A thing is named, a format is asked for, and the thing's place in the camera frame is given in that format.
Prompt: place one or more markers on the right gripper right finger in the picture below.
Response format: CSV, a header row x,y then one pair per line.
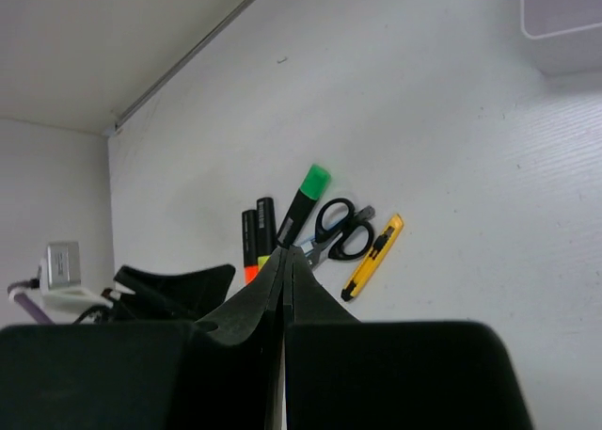
x,y
341,373

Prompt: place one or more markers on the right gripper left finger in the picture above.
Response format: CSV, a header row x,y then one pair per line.
x,y
220,372

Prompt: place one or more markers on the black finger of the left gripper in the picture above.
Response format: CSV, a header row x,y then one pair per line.
x,y
154,297

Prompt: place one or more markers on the orange highlighter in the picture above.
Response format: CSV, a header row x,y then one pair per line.
x,y
250,250

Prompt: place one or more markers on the yellow highlighter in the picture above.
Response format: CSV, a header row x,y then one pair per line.
x,y
266,234

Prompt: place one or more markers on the yellow utility knife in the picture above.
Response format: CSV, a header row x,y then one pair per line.
x,y
376,254

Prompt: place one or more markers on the green highlighter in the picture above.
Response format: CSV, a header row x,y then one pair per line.
x,y
308,194

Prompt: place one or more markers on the white divided container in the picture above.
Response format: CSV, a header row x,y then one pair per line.
x,y
564,35

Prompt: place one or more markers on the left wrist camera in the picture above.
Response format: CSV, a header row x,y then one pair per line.
x,y
61,285

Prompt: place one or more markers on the black handled scissors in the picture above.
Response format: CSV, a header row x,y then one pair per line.
x,y
336,224

